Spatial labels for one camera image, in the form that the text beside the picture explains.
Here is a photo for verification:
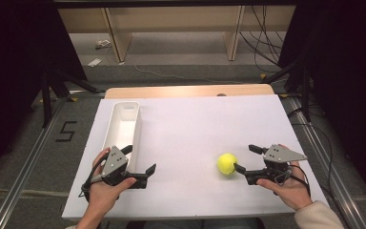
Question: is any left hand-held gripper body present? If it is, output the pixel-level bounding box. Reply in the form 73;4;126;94
101;145;149;190

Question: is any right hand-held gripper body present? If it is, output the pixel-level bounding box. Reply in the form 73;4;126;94
245;144;309;186

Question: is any yellow tennis ball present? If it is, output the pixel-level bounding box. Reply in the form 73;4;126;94
216;153;238;176

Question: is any white plastic bin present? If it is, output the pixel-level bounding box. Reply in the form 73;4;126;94
102;100;141;175

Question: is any person's left hand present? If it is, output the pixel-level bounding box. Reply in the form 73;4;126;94
87;148;137;211

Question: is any person's right hand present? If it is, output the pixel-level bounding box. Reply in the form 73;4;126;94
256;160;315;212

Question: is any white table cover sheet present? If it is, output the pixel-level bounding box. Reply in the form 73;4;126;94
61;94;329;220

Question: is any black tripod stand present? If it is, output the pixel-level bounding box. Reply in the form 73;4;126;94
39;67;107;129
261;56;315;122

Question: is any wooden table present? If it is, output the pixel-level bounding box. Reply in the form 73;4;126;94
104;84;275;100

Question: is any white paper scrap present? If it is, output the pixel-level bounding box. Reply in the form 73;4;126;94
87;57;104;68

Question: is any small packet on floor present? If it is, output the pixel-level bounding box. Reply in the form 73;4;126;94
94;39;113;51

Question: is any black curtain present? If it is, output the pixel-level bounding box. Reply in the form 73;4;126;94
0;0;89;187
277;0;366;211

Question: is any light wooden bench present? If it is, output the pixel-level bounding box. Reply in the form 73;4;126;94
56;4;296;64

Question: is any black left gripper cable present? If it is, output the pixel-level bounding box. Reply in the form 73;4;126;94
79;154;110;198

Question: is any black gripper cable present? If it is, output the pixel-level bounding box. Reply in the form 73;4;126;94
284;163;313;198
79;154;110;198

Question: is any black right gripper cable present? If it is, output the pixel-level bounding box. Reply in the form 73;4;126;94
284;163;313;198

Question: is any metal floor rail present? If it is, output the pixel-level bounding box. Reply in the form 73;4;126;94
286;94;366;229
0;90;107;229

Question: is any black floor cable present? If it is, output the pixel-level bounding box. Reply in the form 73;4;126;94
287;107;355;229

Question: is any white floor cable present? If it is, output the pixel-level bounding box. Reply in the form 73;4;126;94
132;64;246;86

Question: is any bundle of black cables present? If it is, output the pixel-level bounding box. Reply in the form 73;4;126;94
238;4;288;74

